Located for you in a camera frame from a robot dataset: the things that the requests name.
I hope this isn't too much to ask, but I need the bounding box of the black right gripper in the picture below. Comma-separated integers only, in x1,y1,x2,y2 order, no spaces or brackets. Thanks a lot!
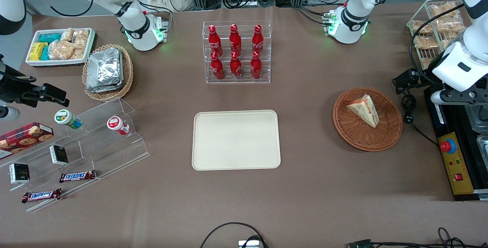
0,54,70,107

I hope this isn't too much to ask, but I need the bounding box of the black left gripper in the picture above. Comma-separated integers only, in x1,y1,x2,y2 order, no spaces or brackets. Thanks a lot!
393,69,488,106

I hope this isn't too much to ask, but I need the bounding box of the triangle sandwich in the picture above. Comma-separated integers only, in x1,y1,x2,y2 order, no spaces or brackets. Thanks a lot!
346,94,380,128

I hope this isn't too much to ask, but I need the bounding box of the white rectangular snack tray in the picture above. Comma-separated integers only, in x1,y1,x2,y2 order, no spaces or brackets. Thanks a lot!
25,28,96,67

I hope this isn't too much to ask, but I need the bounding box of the oval tan wicker basket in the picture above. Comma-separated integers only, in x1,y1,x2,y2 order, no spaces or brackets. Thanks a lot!
82,44,134,102

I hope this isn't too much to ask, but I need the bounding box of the round brown wicker basket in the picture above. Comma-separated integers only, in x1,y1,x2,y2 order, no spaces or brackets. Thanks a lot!
332,87,403,152

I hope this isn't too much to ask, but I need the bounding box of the beige plastic tray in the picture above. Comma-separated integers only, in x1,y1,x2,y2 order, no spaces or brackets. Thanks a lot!
191,110,281,171

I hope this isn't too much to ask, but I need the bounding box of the green lid yogurt cup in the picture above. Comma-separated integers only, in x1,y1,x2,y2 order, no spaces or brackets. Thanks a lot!
54,109,83,130

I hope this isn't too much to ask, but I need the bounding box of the yellow snack pack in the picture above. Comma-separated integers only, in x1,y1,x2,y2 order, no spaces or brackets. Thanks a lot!
29,42,48,61

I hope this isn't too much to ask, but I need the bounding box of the red plaid cookie box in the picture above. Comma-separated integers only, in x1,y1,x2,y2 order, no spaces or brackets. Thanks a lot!
0,122,54,160

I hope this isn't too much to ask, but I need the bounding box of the silver foil packet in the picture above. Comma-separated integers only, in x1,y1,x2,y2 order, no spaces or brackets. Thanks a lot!
86,50,125,93
87,48,122,88

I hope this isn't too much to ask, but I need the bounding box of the small black box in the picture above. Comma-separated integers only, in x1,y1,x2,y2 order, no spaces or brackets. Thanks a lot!
9,163,31,184
49,145,69,166

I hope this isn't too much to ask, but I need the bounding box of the red lid yogurt cup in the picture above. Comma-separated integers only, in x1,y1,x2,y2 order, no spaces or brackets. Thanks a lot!
106,115,130,136

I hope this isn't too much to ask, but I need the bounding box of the steel food container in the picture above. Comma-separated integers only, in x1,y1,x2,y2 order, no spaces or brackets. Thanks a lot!
477,134,488,165
467,105,488,133

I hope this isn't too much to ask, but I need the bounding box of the clear acrylic step display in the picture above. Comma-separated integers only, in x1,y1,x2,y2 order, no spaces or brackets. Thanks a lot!
0,98,150,213

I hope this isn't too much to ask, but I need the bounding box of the snickers chocolate bar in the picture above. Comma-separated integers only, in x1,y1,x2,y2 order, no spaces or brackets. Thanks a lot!
59,170,97,183
22,188,62,203

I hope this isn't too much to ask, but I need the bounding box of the black machine with yellow panel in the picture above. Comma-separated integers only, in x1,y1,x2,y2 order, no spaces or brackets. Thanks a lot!
423,86,488,202

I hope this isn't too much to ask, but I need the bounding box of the red cola bottle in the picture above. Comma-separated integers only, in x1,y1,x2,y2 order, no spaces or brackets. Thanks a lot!
252,24,265,54
230,51,242,80
229,24,242,55
210,52,225,80
208,24,223,56
250,51,263,80

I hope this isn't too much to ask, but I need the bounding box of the clear acrylic bottle rack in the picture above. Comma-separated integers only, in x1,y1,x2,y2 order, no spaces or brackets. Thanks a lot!
202,21,272,85

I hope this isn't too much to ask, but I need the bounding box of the black power cable with plug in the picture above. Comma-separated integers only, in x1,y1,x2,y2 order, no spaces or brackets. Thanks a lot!
400,93,439,146

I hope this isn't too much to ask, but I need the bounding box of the black left wrist camera cable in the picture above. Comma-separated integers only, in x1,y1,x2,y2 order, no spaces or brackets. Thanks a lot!
409,3,466,74

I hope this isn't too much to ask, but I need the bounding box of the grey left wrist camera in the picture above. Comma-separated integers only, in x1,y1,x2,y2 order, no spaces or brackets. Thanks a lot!
431,89,452,106

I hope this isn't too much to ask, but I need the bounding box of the white wire rack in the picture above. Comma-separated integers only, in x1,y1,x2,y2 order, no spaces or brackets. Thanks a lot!
406,0,469,71

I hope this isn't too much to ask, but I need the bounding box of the black connector with cables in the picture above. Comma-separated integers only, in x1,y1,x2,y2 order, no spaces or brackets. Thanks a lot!
346,227,488,248

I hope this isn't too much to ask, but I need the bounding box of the black looped cable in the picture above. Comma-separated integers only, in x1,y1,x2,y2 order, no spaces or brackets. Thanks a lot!
200,222,269,248

